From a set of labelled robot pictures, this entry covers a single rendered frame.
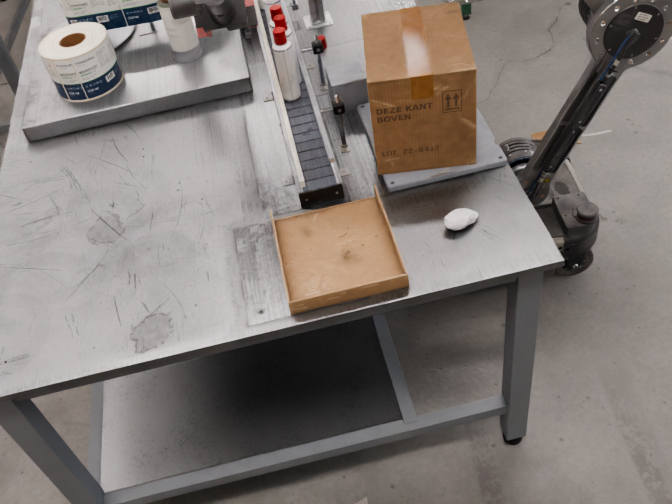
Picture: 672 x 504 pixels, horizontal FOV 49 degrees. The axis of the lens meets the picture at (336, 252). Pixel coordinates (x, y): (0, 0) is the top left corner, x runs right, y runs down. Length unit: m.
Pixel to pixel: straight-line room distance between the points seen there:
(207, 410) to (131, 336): 0.64
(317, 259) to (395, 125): 0.36
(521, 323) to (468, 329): 0.75
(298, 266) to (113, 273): 0.44
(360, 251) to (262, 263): 0.23
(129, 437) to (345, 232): 0.95
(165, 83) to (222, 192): 0.50
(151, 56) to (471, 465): 1.58
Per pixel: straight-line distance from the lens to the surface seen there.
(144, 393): 2.33
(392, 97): 1.68
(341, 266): 1.64
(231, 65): 2.28
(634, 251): 2.84
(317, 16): 2.49
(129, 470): 2.21
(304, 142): 1.91
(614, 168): 3.16
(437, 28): 1.82
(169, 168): 2.03
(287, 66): 2.00
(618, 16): 2.22
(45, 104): 2.38
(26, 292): 1.87
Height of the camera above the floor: 2.03
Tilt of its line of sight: 46 degrees down
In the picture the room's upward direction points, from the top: 11 degrees counter-clockwise
